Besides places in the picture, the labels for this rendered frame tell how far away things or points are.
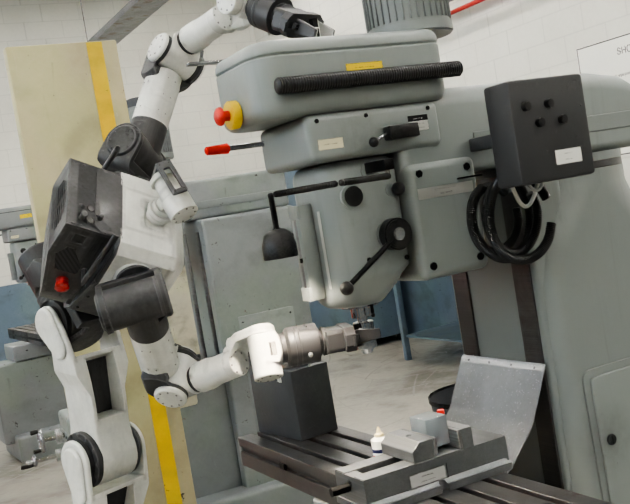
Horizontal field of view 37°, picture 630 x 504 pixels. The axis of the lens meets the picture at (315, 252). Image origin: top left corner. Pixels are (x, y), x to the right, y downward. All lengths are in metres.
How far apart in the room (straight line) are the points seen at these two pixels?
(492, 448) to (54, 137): 2.23
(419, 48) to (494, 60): 6.13
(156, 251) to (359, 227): 0.45
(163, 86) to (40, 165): 1.35
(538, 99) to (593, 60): 5.43
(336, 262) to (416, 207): 0.22
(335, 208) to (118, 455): 0.86
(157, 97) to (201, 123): 9.37
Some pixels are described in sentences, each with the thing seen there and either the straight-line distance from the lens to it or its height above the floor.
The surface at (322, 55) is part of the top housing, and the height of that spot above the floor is 1.85.
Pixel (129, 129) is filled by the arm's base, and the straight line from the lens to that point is 2.25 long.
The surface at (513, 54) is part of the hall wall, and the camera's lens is 8.02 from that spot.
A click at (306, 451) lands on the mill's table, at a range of 2.40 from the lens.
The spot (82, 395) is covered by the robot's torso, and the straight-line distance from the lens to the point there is 2.38.
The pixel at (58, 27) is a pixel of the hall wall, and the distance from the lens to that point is 11.43.
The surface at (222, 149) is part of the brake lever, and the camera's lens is 2.06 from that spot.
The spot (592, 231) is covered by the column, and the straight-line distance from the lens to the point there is 2.26.
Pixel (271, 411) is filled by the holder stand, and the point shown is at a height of 1.01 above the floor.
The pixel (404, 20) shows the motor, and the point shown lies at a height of 1.92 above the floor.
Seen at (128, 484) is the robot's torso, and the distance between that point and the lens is 2.46.
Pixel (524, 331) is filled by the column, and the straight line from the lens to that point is 2.23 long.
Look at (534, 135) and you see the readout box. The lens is 1.92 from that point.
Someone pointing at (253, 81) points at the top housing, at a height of 1.81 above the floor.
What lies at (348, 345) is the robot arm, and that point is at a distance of 2.04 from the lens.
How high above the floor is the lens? 1.55
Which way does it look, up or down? 3 degrees down
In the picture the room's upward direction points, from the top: 9 degrees counter-clockwise
